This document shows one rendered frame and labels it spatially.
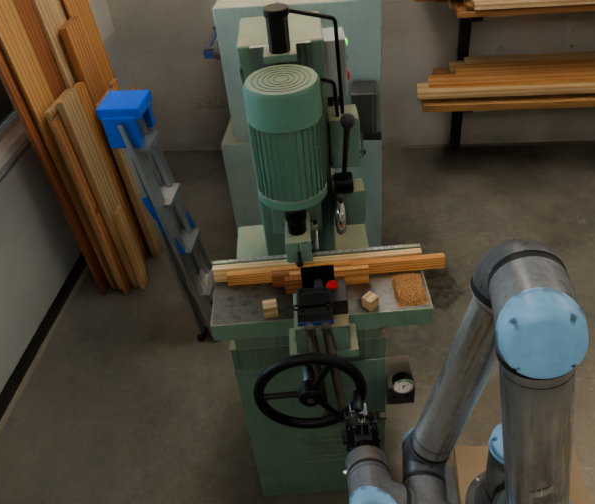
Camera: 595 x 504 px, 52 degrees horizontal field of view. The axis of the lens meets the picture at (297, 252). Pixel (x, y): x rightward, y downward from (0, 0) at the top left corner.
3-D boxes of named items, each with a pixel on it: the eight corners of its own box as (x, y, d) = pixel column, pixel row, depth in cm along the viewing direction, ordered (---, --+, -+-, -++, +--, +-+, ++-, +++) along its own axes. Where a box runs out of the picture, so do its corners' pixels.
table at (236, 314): (210, 368, 159) (205, 353, 156) (218, 289, 183) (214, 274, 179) (440, 350, 158) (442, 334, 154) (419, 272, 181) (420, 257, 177)
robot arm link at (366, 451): (390, 490, 128) (345, 494, 128) (387, 475, 132) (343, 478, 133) (388, 455, 125) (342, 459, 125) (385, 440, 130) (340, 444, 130)
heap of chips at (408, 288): (397, 307, 162) (397, 299, 161) (390, 276, 172) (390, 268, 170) (428, 304, 162) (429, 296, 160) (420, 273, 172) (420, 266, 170)
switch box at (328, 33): (326, 98, 169) (322, 41, 159) (323, 82, 176) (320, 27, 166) (348, 95, 169) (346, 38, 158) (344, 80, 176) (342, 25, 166)
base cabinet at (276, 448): (261, 497, 220) (231, 372, 175) (263, 372, 264) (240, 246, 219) (385, 488, 218) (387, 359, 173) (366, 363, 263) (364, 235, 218)
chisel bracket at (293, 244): (287, 268, 166) (284, 243, 160) (287, 236, 177) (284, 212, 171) (314, 265, 165) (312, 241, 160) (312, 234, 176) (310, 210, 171)
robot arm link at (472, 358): (493, 201, 99) (392, 444, 140) (504, 245, 89) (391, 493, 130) (563, 215, 99) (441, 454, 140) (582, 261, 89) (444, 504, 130)
